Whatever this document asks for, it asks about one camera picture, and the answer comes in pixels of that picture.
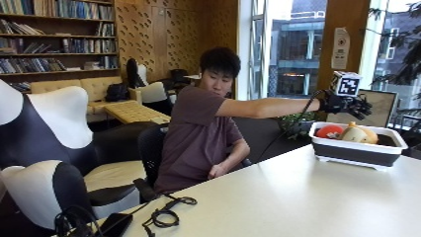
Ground framed grey board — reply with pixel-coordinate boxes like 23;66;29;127
326;89;399;129

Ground white marker cube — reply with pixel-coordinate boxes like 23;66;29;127
330;70;363;98

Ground beige and yellow soft toy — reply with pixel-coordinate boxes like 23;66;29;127
339;121;378;145

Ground red tomato toy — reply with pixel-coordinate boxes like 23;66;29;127
314;123;346;140

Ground the person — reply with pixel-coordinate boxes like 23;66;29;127
153;46;373;196

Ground white and grey plastic tub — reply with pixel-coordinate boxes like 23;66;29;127
307;121;408;172

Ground black office chair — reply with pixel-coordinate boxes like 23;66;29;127
133;122;254;203

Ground potted green plant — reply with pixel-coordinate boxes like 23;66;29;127
275;112;321;141

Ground white paper notice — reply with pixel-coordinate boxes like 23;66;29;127
330;27;351;70

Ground green tree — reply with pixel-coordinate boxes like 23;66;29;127
367;0;421;87

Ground yellow tufted ottoman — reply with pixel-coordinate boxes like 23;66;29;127
102;101;171;125

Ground black flat device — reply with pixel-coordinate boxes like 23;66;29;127
93;212;134;237

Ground low white and black chair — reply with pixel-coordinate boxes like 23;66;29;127
138;81;174;117

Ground dark armchair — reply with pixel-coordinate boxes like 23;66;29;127
169;68;191;86

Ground black backpack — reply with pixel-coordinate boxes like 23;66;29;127
103;82;131;103

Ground tall black and white chair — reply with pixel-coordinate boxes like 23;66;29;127
125;57;150;89

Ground yellow tufted sofa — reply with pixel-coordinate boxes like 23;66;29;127
29;76;143;122

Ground black and white lounge chair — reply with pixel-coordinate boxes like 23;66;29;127
0;78;169;237

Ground wooden bookshelf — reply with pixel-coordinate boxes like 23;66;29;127
0;0;121;93

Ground rows of books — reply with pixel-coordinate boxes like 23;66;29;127
0;0;119;92

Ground black glove cable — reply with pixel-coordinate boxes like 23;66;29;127
255;89;326;162

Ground black looped cable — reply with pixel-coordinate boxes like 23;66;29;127
141;194;198;237

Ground black cable bundle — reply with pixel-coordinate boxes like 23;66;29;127
51;205;103;237

